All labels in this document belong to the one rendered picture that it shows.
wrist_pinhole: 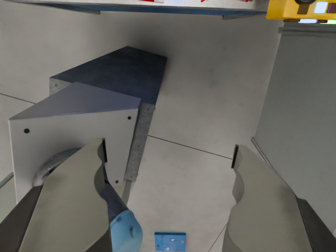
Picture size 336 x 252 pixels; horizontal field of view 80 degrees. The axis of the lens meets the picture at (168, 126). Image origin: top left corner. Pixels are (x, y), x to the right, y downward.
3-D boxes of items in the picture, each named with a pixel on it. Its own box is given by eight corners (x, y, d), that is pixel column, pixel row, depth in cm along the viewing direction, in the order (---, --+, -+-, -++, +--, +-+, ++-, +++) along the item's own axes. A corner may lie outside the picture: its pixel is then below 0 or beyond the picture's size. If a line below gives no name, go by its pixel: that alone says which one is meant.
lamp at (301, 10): (308, 4, 40) (310, 4, 39) (305, 14, 41) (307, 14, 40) (299, 4, 40) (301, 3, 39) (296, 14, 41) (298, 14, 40)
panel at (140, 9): (226, 14, 124) (273, 3, 65) (226, 15, 124) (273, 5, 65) (93, 9, 125) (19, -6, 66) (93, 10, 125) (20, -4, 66)
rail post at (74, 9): (99, 7, 135) (18, -13, 65) (100, 14, 137) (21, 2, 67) (93, 7, 135) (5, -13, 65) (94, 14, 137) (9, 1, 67)
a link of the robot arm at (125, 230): (119, 202, 48) (155, 250, 40) (62, 243, 41) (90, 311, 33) (107, 171, 40) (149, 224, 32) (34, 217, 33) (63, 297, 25)
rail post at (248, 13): (228, 12, 134) (287, -3, 64) (227, 19, 136) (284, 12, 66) (222, 12, 134) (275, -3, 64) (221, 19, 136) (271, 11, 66)
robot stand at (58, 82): (157, 95, 160) (135, 182, 71) (120, 85, 158) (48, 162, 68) (167, 57, 147) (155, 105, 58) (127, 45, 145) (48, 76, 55)
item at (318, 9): (326, 2, 40) (328, 2, 39) (322, 13, 40) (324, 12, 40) (316, 2, 40) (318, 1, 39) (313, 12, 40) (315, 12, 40)
